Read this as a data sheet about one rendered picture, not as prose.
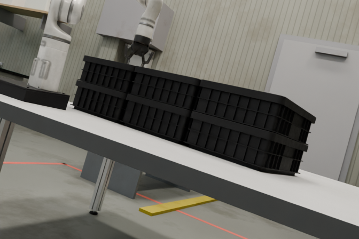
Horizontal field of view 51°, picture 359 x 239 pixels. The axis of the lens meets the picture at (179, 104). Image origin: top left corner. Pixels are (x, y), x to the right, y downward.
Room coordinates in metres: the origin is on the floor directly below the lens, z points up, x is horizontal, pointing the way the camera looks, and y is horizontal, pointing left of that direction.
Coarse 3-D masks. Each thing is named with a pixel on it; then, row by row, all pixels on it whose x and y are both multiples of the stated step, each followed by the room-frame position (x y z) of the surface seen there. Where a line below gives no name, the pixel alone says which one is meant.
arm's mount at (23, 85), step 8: (0, 80) 1.20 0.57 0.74; (8, 80) 1.25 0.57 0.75; (0, 88) 1.20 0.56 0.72; (8, 88) 1.18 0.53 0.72; (16, 88) 1.17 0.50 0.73; (24, 88) 1.15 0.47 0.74; (32, 88) 1.19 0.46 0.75; (8, 96) 1.18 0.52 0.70; (16, 96) 1.16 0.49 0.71; (24, 96) 1.15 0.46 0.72; (32, 96) 1.17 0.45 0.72; (40, 96) 1.20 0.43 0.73; (48, 96) 1.23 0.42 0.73; (56, 96) 1.26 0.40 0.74; (64, 96) 1.30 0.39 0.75; (40, 104) 1.21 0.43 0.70; (48, 104) 1.24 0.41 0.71; (56, 104) 1.27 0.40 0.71; (64, 104) 1.31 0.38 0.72
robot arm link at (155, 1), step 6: (150, 0) 1.67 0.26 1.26; (156, 0) 1.67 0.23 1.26; (162, 0) 1.69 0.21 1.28; (150, 6) 1.67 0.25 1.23; (156, 6) 1.68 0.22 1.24; (144, 12) 1.69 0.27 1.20; (150, 12) 1.68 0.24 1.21; (156, 12) 1.69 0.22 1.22; (144, 18) 1.69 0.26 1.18; (150, 18) 1.68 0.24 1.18; (156, 18) 1.71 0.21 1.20; (144, 24) 1.68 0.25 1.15; (150, 24) 1.69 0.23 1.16
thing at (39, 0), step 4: (28, 0) 5.69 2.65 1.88; (32, 0) 5.65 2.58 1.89; (36, 0) 5.61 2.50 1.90; (40, 0) 5.58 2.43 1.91; (44, 0) 5.54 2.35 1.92; (48, 0) 5.52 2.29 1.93; (28, 4) 5.68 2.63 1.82; (32, 4) 5.64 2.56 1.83; (36, 4) 5.60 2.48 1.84; (40, 4) 5.56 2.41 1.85; (44, 4) 5.52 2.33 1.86; (48, 4) 5.54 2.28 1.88; (32, 8) 5.63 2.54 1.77; (36, 8) 5.59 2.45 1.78; (40, 8) 5.55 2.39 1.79; (44, 8) 5.52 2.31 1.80; (48, 8) 5.55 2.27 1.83
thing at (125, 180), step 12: (96, 156) 3.53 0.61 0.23; (84, 168) 3.57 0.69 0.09; (96, 168) 3.51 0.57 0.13; (120, 168) 3.40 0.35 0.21; (132, 168) 3.34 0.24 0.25; (96, 180) 3.49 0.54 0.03; (120, 180) 3.38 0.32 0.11; (132, 180) 3.33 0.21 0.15; (120, 192) 3.36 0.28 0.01; (132, 192) 3.31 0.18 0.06
